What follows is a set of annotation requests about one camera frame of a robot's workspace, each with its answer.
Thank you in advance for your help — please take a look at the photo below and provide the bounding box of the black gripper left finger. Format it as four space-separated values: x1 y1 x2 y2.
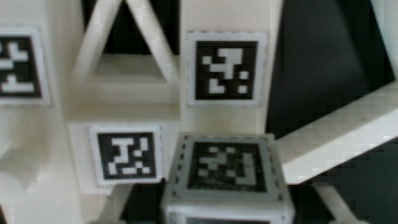
87 183 163 224

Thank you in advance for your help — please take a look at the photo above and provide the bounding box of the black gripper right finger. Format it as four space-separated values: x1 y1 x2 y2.
293 182 371 224

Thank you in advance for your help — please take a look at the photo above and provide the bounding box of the white tagged leg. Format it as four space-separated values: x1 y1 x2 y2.
161 133 295 224

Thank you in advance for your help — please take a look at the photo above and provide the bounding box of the white chair back part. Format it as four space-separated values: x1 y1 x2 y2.
0 0 266 224

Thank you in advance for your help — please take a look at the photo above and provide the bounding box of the white U-shaped fence frame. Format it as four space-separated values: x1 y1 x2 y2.
277 0 398 184

